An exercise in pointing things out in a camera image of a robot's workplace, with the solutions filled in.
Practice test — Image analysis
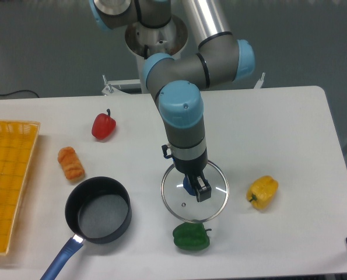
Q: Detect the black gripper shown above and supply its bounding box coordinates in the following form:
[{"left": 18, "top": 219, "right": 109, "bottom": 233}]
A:
[{"left": 172, "top": 152, "right": 212, "bottom": 202}]

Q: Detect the glass lid blue knob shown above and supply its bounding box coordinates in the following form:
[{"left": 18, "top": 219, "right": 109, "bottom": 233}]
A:
[{"left": 160, "top": 161, "right": 229, "bottom": 223}]

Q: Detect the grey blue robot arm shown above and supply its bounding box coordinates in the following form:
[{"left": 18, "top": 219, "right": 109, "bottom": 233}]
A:
[{"left": 89, "top": 1, "right": 255, "bottom": 202}]

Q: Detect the green bell pepper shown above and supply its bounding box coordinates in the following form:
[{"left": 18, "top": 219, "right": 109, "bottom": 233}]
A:
[{"left": 173, "top": 222, "right": 212, "bottom": 251}]

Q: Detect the yellow bell pepper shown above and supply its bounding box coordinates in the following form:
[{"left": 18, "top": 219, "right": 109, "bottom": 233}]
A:
[{"left": 246, "top": 176, "right": 279, "bottom": 211}]

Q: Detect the red bell pepper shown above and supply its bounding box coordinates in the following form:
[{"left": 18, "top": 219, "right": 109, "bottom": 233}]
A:
[{"left": 92, "top": 108, "right": 117, "bottom": 140}]

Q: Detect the orange bread loaf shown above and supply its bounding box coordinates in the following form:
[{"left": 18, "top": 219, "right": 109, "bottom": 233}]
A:
[{"left": 57, "top": 146, "right": 85, "bottom": 181}]

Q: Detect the yellow woven basket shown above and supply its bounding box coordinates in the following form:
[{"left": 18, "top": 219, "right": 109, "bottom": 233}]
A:
[{"left": 0, "top": 120, "right": 40, "bottom": 256}]

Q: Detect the black pot blue handle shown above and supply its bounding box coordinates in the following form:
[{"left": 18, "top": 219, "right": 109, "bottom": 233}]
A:
[{"left": 41, "top": 176, "right": 132, "bottom": 279}]

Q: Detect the black floor cable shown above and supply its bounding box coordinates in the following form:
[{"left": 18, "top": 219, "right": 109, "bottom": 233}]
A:
[{"left": 0, "top": 89, "right": 40, "bottom": 98}]

